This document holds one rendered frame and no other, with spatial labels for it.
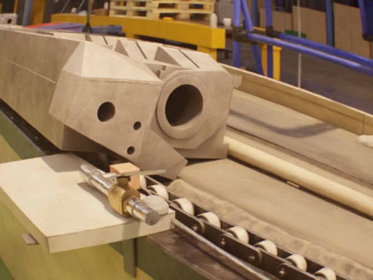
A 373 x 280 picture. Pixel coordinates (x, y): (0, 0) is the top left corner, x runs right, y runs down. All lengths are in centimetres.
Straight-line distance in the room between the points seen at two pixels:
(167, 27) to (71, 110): 571
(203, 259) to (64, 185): 26
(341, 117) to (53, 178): 91
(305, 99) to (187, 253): 98
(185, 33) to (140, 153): 534
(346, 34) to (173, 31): 579
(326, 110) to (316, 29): 1050
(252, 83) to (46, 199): 113
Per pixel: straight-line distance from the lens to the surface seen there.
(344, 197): 94
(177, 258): 71
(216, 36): 592
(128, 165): 85
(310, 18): 1218
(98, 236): 72
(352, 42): 1131
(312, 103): 160
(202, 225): 77
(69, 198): 80
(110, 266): 90
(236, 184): 103
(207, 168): 110
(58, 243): 69
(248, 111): 158
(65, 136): 97
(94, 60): 90
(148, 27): 690
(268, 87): 174
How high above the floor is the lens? 111
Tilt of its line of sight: 16 degrees down
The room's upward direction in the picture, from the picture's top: 3 degrees clockwise
